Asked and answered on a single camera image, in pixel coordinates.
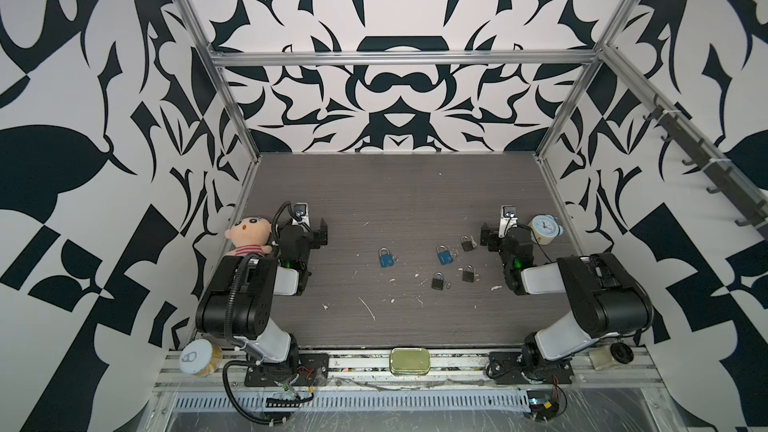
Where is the black padlock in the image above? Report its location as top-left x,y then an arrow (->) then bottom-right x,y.
460,235 -> 477,252
461,265 -> 479,283
430,272 -> 451,291

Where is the blue padlock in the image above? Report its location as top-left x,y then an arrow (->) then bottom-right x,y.
378,247 -> 398,268
436,245 -> 456,265

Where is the black padlock front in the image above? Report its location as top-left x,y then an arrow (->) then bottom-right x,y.
430,272 -> 451,291

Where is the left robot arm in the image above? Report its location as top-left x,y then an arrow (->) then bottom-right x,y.
187,201 -> 330,427

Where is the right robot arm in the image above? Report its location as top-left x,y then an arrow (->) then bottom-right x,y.
480,224 -> 654,382

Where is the cream blue alarm clock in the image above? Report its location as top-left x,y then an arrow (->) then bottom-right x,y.
528,214 -> 564,246

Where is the plush doll striped shirt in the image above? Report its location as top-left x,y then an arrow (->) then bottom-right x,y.
225,217 -> 273,257

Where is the cream bottle black cap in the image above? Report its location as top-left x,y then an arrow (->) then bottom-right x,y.
588,342 -> 635,371

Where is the gold metal tin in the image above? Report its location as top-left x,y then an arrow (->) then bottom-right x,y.
389,347 -> 431,376

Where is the small electronics board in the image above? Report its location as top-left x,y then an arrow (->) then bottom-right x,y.
524,388 -> 568,423

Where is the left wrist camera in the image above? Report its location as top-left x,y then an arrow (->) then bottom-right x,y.
291,202 -> 310,228

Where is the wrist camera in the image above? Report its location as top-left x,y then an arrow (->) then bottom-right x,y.
291,202 -> 310,228
498,205 -> 518,238

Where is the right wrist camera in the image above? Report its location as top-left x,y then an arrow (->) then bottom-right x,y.
498,205 -> 518,238

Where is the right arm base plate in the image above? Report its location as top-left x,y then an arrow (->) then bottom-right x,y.
485,352 -> 573,385

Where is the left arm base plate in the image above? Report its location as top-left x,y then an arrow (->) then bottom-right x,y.
244,352 -> 330,387

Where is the white slotted cable duct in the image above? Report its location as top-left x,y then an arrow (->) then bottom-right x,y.
170,389 -> 532,413

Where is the black coat hook rail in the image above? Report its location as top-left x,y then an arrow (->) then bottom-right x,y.
643,94 -> 767,241

